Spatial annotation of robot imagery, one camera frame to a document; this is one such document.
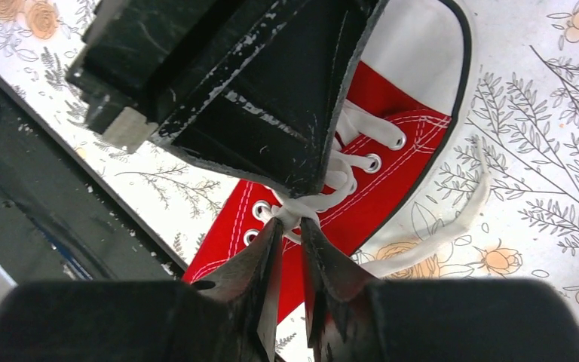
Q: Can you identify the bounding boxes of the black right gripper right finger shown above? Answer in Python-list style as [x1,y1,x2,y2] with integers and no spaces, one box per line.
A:
[300,218,384,361]

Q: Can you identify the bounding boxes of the red canvas sneaker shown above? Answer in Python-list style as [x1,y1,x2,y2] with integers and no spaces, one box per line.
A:
[182,0,493,326]

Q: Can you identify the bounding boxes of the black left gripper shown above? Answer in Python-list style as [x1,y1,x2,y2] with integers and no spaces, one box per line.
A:
[66,1,386,198]

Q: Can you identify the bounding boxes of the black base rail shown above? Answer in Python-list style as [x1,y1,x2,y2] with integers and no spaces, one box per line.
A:
[0,77,185,283]

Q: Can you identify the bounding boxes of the floral patterned table mat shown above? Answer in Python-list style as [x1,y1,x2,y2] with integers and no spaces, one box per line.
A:
[0,0,579,362]

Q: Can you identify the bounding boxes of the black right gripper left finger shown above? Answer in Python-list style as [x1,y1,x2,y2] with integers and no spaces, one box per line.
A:
[191,218,283,361]

